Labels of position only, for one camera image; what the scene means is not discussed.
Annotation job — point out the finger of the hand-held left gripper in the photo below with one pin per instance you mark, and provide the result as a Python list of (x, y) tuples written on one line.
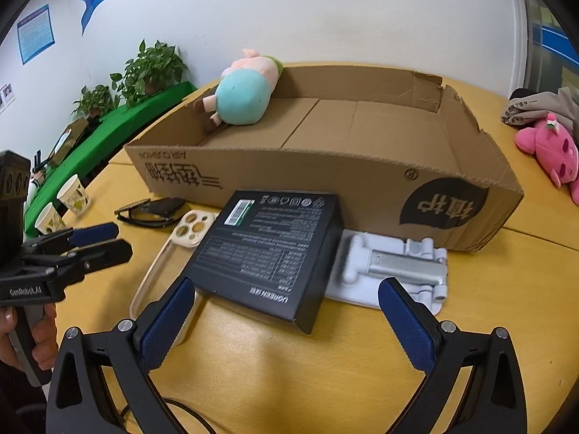
[(95, 233), (108, 254)]

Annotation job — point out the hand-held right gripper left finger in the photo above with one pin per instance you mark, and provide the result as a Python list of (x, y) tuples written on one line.
[(165, 325)]

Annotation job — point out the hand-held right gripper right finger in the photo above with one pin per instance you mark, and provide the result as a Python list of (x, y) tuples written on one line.
[(407, 325)]

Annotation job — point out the grey folding phone stand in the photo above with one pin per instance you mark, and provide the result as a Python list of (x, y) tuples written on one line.
[(398, 271)]

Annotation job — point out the black sunglasses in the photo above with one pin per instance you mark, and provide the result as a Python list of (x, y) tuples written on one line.
[(154, 210)]

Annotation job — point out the beige phone case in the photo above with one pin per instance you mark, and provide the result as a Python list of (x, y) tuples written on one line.
[(192, 228)]

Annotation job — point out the black product box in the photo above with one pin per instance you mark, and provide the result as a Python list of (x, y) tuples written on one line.
[(262, 253)]

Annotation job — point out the brown cardboard box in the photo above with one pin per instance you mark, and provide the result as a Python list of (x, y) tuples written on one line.
[(362, 126)]

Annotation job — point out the person's left hand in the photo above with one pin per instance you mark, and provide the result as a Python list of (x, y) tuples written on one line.
[(45, 343)]

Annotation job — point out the patterned paper cup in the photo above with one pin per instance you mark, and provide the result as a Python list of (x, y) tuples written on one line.
[(49, 220), (74, 194)]

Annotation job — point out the small brown carton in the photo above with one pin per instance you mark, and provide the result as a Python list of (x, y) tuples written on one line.
[(68, 142)]

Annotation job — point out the green tablecloth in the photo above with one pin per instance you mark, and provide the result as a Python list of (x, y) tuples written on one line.
[(113, 131)]

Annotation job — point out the small green potted plant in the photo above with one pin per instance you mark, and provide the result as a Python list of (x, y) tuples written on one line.
[(95, 101)]

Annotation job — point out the large green potted plant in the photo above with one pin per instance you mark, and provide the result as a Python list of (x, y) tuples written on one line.
[(154, 68)]

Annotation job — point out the teal and pink plush pig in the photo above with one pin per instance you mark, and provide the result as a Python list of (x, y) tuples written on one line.
[(239, 99)]

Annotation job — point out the pink plush toy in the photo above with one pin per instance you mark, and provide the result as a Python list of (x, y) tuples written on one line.
[(552, 149)]

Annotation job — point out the grey printed cloth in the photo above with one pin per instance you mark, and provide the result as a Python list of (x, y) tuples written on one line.
[(529, 110)]

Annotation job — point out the small photo wall notice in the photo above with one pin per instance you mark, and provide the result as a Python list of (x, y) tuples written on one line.
[(7, 99)]

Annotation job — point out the blue framed wall notice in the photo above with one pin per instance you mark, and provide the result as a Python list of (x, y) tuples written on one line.
[(36, 34)]

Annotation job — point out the glass door frame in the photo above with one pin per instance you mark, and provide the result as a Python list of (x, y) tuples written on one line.
[(547, 31)]

